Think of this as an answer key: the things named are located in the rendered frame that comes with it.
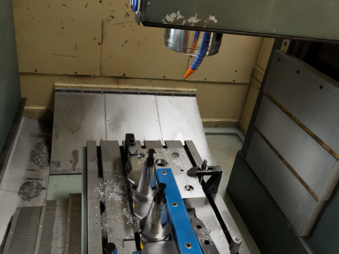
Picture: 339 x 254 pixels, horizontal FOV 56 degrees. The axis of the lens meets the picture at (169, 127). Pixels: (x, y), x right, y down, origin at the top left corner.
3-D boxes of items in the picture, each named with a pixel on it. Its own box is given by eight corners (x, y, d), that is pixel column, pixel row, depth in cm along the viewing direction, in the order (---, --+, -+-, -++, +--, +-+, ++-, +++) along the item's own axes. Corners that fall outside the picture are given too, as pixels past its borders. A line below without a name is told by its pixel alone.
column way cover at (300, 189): (298, 240, 109) (364, 105, 84) (241, 157, 148) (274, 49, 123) (310, 238, 110) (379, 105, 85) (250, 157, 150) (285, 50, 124)
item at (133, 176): (128, 186, 74) (129, 183, 74) (126, 172, 79) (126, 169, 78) (158, 184, 76) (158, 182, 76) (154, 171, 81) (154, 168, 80)
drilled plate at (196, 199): (136, 211, 104) (138, 200, 102) (126, 159, 128) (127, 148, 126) (203, 207, 110) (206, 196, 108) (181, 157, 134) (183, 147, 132)
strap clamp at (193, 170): (184, 194, 121) (191, 163, 113) (182, 189, 123) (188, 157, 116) (217, 193, 124) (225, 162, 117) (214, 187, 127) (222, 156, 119)
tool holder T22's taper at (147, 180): (157, 195, 71) (160, 171, 67) (136, 194, 70) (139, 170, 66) (155, 182, 74) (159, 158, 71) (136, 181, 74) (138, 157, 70)
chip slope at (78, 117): (46, 199, 147) (43, 152, 134) (56, 125, 202) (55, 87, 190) (224, 190, 170) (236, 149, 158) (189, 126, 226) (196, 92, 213)
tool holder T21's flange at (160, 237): (174, 242, 63) (176, 234, 62) (145, 250, 60) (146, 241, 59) (161, 219, 68) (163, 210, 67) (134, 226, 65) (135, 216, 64)
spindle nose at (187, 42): (228, 58, 86) (239, 12, 80) (172, 55, 81) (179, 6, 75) (206, 41, 99) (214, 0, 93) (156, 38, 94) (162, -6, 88)
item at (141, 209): (135, 221, 65) (135, 218, 65) (131, 203, 70) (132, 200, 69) (168, 219, 67) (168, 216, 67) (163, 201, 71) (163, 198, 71)
